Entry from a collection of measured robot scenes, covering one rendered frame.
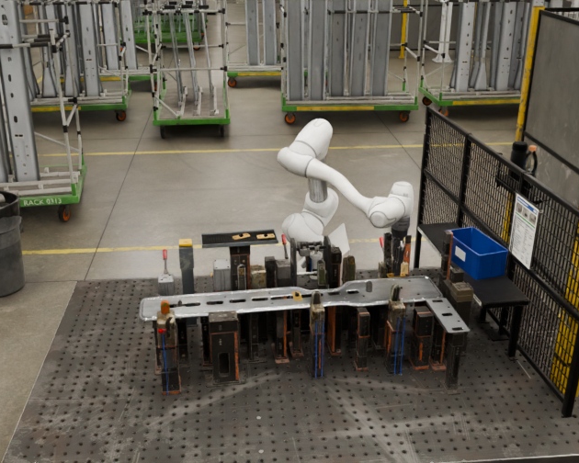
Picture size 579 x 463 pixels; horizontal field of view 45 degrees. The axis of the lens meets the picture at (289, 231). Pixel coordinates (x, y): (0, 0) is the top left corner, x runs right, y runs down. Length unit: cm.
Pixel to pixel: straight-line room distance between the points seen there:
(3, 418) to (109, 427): 146
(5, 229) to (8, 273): 37
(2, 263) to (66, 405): 252
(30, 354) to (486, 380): 294
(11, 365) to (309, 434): 247
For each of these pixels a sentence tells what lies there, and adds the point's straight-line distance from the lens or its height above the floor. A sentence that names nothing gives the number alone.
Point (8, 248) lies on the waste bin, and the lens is 550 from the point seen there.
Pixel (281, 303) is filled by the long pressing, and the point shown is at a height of 100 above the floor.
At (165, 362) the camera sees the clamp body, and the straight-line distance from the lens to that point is 304.
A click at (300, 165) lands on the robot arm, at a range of 325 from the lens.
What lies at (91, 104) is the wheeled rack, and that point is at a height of 27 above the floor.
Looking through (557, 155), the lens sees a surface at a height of 106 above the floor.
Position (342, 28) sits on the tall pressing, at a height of 125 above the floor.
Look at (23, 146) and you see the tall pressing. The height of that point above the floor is 65.
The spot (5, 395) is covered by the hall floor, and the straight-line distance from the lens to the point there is 455.
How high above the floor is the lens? 255
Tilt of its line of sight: 24 degrees down
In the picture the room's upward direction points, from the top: straight up
